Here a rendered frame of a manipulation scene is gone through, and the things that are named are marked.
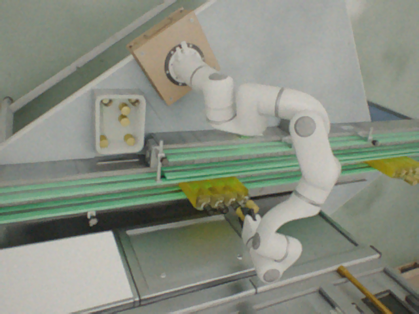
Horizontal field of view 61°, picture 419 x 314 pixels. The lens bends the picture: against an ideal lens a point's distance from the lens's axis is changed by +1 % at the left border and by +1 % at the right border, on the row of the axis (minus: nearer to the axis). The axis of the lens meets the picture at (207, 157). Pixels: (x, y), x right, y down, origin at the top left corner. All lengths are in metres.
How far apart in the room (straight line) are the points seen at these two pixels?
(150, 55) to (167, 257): 0.69
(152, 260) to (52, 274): 0.31
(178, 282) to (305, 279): 0.45
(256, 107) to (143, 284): 0.63
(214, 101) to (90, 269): 0.65
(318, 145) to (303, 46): 0.87
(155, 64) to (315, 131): 0.63
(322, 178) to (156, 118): 0.77
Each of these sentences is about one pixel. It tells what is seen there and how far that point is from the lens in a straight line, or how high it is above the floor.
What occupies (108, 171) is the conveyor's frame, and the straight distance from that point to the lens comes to 1.34.
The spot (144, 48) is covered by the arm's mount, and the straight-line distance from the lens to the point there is 1.24.
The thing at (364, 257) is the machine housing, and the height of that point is 1.39.
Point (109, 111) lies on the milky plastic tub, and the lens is 1.36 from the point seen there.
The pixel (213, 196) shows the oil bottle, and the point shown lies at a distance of 1.30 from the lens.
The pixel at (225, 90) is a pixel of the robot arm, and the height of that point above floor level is 1.16.
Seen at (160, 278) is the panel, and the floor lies 1.26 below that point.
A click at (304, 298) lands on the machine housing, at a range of 1.29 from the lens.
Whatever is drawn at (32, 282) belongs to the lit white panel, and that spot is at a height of 1.16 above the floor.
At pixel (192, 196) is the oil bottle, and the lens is 1.32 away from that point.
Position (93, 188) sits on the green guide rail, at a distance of 1.28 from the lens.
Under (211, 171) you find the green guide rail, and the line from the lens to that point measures 1.39.
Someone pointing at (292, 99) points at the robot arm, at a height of 1.31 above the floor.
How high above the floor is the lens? 2.03
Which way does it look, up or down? 52 degrees down
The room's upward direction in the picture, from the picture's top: 136 degrees clockwise
